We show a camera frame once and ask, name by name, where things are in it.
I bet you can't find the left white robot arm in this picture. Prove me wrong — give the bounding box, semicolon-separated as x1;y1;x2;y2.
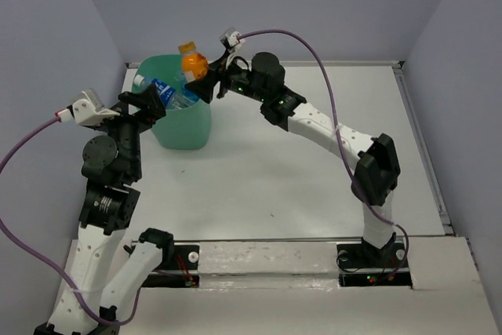
35;85;174;334

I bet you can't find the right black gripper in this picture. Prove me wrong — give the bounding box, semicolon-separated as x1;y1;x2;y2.
185;49;270;104

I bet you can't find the blue label bottle white cap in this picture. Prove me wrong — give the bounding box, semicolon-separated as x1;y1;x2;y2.
133;75;184;109

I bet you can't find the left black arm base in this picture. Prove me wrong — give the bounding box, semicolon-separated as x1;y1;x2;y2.
142;244;200;289

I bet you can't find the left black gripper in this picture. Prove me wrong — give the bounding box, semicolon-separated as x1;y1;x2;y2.
95;82;169;177

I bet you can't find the green plastic bin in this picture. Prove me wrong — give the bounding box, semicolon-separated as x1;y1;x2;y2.
132;54;211;150

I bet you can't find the orange juice bottle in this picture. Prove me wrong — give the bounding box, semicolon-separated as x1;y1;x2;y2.
178;41;209;82

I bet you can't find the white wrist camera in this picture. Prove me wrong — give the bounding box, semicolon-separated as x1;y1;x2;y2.
220;27;242;53
69;89;120;127

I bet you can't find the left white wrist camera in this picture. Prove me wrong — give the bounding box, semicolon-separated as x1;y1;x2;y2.
69;89;120;127

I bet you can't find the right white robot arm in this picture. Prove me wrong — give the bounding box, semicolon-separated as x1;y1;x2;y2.
186;53;401;266

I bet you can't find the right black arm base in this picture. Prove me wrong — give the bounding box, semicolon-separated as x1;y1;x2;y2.
336;242;413;288

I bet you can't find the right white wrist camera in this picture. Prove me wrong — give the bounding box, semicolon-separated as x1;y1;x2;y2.
220;27;242;53

